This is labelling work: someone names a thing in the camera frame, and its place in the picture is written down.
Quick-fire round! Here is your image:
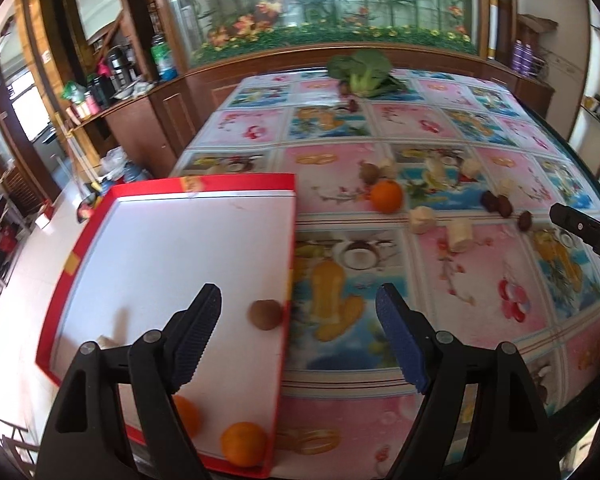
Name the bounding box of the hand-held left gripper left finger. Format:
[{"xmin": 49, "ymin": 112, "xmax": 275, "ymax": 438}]
[{"xmin": 35, "ymin": 283, "xmax": 224, "ymax": 480}]

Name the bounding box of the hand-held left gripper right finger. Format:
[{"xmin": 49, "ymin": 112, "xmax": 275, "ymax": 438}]
[{"xmin": 375, "ymin": 283, "xmax": 561, "ymax": 480}]

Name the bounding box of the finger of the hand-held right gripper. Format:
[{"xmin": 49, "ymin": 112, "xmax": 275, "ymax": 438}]
[{"xmin": 549, "ymin": 203, "xmax": 600, "ymax": 257}]

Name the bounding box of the orange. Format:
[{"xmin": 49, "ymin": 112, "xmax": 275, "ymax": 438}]
[
  {"xmin": 370, "ymin": 179, "xmax": 405, "ymax": 213},
  {"xmin": 172, "ymin": 394, "xmax": 202, "ymax": 436},
  {"xmin": 221, "ymin": 421, "xmax": 269, "ymax": 467}
]

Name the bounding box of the red-rimmed white tray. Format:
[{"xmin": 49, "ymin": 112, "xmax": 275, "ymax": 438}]
[{"xmin": 35, "ymin": 173, "xmax": 297, "ymax": 479}]

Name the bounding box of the fruit-print tablecloth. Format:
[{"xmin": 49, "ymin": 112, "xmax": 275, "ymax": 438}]
[{"xmin": 172, "ymin": 71, "xmax": 600, "ymax": 480}]

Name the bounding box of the blue water jug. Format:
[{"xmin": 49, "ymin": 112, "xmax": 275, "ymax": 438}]
[{"xmin": 122, "ymin": 160, "xmax": 153, "ymax": 184}]

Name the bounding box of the white plastic bag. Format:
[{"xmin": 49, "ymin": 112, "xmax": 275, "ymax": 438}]
[{"xmin": 100, "ymin": 147, "xmax": 128, "ymax": 175}]

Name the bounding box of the green bok choy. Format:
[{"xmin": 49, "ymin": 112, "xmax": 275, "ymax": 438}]
[{"xmin": 327, "ymin": 49, "xmax": 408, "ymax": 97}]

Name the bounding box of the green plastic bottle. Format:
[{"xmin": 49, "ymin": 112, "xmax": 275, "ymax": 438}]
[{"xmin": 150, "ymin": 35, "xmax": 177, "ymax": 81}]

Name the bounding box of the black and silver thermos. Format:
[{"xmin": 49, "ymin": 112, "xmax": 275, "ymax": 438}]
[{"xmin": 107, "ymin": 47, "xmax": 132, "ymax": 86}]

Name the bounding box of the floral glass partition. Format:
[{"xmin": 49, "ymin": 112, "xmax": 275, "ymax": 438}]
[{"xmin": 167, "ymin": 0, "xmax": 483, "ymax": 58}]

